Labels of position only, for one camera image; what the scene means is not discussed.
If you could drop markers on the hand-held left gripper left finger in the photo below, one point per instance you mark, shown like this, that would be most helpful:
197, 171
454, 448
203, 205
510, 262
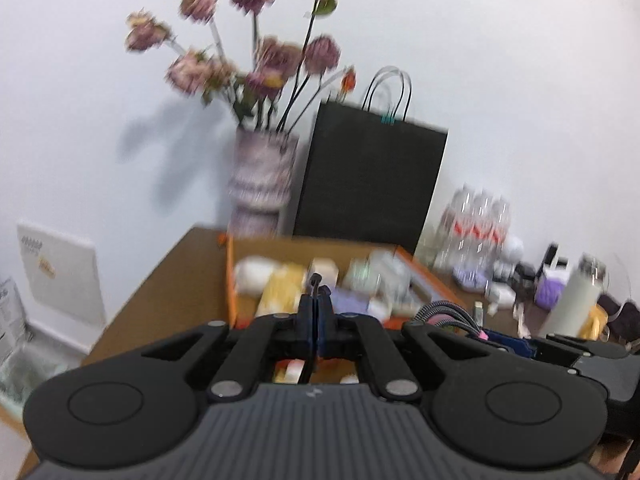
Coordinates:
305, 325

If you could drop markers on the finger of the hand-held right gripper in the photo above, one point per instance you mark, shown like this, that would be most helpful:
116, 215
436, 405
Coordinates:
590, 347
515, 347

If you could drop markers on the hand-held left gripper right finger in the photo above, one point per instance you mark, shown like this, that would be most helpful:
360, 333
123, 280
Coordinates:
324, 330

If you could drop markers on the yellow and white plush sheep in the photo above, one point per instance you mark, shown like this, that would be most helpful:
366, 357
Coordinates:
280, 285

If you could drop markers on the translucent plastic container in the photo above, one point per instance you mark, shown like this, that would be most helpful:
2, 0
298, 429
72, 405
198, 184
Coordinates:
387, 272

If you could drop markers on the red cardboard box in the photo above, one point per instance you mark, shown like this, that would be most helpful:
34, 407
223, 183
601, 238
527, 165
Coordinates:
231, 280

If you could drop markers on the wooden desktop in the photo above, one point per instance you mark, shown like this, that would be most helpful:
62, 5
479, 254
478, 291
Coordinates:
165, 300

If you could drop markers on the purple cloth pouch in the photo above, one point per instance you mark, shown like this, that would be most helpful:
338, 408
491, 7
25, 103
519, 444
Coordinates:
352, 302

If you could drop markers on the white thermos bottle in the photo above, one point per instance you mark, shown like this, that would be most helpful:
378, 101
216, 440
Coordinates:
575, 300

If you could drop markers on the white charger block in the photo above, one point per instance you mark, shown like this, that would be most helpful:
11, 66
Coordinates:
500, 296

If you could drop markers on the pink charger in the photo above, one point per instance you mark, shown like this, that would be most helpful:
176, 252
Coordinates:
324, 269

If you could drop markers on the iridescent plastic bag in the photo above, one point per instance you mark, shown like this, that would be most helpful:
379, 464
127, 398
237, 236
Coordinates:
357, 272

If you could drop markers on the purple tissue pack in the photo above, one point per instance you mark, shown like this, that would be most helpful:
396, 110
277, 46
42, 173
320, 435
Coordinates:
550, 287

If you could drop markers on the blue and white dish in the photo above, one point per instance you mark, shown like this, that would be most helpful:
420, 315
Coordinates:
470, 277

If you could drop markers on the clear water bottle red label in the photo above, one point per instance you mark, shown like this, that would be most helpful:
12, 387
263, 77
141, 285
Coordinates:
477, 232
454, 230
500, 232

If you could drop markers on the purple textured vase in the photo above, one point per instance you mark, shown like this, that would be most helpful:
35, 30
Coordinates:
262, 180

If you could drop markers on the black paper bag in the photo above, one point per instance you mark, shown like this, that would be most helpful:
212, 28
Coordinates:
370, 185

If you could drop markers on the dried pink flowers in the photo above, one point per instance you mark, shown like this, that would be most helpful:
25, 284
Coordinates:
272, 57

